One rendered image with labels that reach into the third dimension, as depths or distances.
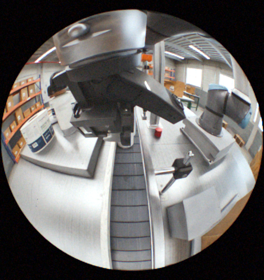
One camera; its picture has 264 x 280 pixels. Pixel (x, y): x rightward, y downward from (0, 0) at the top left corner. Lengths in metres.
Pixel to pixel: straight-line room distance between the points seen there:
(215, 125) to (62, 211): 0.66
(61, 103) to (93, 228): 0.42
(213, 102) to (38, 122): 0.75
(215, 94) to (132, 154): 0.42
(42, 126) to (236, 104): 0.79
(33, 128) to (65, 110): 0.19
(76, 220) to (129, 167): 0.22
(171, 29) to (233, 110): 0.35
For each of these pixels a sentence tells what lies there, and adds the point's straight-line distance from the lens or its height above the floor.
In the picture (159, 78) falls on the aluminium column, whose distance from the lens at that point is 0.45.
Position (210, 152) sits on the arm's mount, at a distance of 0.41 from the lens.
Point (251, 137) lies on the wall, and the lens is 5.42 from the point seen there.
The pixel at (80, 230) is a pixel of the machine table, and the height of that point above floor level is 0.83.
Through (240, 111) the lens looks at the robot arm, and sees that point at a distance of 0.41.
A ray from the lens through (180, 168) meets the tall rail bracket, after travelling 0.15.
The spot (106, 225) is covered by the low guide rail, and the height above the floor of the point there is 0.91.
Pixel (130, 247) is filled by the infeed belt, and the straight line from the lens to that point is 0.21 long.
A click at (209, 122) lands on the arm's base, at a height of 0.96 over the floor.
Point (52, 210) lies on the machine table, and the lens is 0.35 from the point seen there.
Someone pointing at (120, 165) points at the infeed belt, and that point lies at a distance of 0.24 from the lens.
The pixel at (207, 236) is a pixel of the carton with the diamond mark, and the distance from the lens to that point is 0.29.
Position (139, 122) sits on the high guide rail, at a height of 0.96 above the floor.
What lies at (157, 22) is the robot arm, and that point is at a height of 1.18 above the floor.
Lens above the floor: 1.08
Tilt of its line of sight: 39 degrees down
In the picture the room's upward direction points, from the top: straight up
